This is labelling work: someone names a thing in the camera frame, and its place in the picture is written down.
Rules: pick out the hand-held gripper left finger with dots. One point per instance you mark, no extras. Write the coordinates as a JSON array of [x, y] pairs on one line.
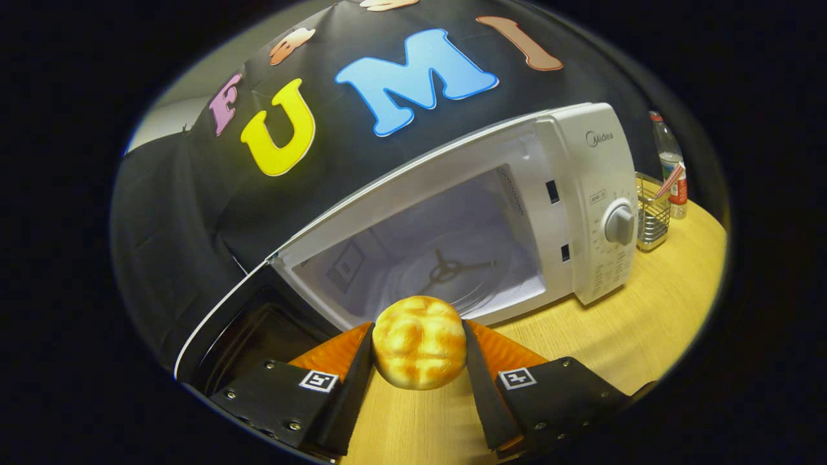
[[352, 394]]

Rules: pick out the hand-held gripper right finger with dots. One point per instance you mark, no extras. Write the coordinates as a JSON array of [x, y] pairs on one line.
[[484, 394]]

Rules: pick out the golden bread bun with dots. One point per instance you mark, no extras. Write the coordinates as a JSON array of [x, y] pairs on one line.
[[418, 342]]

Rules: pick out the white microwave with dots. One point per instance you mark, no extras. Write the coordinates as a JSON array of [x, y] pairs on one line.
[[581, 168]]

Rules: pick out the black backdrop cloth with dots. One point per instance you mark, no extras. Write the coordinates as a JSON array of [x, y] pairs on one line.
[[194, 213]]

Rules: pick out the red striped packet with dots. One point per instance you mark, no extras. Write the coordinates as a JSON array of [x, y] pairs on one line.
[[672, 177]]

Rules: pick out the plastic bottle red label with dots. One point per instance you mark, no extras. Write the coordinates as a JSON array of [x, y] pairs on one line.
[[669, 145]]

